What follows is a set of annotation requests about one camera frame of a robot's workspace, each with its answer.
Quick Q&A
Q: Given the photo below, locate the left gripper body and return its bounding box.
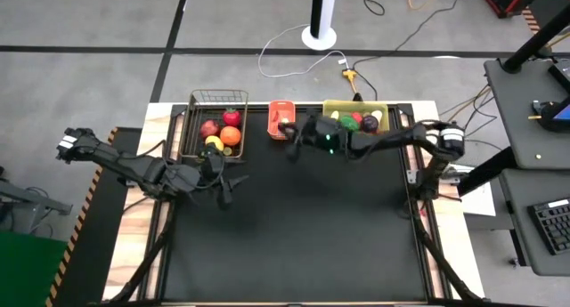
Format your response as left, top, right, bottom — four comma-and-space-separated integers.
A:
198, 151, 229, 190

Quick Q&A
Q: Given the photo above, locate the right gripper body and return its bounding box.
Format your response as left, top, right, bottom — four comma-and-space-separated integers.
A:
305, 113, 351, 156

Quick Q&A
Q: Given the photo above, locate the orange fruit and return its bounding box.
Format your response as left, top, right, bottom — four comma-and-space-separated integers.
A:
219, 125, 242, 148

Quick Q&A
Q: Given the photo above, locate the green bell pepper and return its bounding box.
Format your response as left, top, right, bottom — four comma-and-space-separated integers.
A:
340, 115, 361, 133

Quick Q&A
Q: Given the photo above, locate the red apple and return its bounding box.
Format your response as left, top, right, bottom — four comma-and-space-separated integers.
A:
199, 119, 220, 140

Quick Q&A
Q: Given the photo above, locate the red strawberry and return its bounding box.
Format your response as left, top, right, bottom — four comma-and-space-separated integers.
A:
222, 107, 242, 128

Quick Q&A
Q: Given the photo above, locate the small orange plastic bin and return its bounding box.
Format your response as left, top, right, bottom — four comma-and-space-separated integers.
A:
267, 100, 297, 141

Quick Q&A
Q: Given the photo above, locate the yellow translucent plastic bin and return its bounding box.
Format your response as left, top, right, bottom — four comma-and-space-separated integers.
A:
322, 99, 391, 133

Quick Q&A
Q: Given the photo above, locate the yellow extension plug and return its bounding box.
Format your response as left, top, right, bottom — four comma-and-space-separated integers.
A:
341, 68, 362, 97

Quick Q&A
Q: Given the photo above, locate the black white tower stand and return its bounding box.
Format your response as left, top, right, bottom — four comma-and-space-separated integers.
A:
301, 0, 338, 52

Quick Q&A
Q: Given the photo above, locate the black hazard striped platform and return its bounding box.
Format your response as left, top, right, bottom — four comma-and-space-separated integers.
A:
44, 126, 143, 307

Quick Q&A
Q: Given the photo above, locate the white paper sheet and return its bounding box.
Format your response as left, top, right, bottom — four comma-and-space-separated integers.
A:
460, 182, 498, 217

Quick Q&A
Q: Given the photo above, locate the dark grey desk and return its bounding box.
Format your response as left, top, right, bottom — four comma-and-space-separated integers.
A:
484, 57, 570, 277

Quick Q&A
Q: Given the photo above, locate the grey metal stand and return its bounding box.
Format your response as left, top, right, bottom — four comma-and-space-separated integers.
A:
0, 180, 75, 237

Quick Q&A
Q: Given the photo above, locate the green floor mat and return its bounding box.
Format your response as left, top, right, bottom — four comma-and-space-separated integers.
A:
0, 230, 68, 307

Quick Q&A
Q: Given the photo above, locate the black device blue screen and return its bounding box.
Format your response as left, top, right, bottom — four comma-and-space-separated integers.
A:
529, 97, 570, 133

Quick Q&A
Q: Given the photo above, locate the black keyboard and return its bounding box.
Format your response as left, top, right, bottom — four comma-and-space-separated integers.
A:
527, 198, 570, 257

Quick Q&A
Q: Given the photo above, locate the black aluminium table frame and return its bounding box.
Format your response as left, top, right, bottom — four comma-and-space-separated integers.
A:
102, 101, 486, 307

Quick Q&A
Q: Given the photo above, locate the bronze wire basket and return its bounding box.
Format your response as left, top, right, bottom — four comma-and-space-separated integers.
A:
178, 89, 249, 160

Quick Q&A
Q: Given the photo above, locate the white cable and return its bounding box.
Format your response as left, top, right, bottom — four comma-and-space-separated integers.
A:
256, 23, 351, 79

